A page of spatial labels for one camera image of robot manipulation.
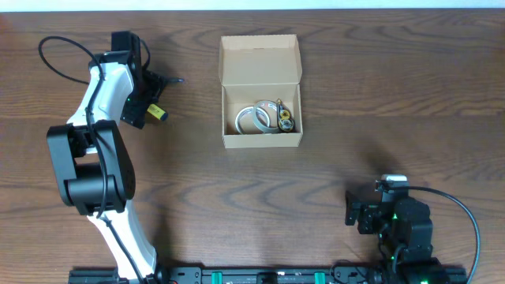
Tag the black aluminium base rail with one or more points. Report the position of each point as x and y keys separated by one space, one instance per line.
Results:
x=320 y=275

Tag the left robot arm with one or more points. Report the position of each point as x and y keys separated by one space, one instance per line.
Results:
x=93 y=170

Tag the grey tape roll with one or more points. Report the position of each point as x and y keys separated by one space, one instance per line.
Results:
x=257 y=108

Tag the yellow highlighter marker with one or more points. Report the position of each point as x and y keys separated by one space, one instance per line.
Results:
x=157 y=112

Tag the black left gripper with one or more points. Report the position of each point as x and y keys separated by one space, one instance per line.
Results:
x=132 y=110

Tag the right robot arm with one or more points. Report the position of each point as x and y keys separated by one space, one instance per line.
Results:
x=404 y=230

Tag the white tape roll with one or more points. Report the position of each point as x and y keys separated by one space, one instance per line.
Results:
x=244 y=121

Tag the brown cardboard box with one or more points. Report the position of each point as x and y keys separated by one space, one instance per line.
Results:
x=254 y=68

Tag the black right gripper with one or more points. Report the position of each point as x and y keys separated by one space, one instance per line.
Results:
x=369 y=211

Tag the black ballpoint pen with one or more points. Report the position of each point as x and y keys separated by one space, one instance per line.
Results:
x=175 y=80

